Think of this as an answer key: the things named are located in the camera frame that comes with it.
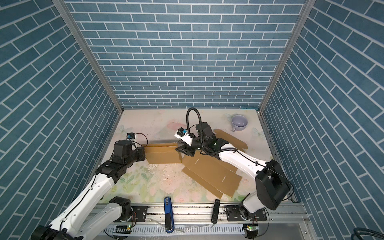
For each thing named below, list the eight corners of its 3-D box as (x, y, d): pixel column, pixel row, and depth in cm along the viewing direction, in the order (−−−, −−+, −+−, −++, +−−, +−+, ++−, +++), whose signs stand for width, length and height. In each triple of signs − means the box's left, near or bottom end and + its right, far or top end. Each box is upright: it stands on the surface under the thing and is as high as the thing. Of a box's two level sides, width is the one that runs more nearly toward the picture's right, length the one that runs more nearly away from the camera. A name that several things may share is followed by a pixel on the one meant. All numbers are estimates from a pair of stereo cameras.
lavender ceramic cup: (232, 133, 108) (233, 128, 103) (229, 120, 116) (231, 114, 111) (247, 134, 108) (250, 128, 103) (244, 120, 116) (246, 114, 111)
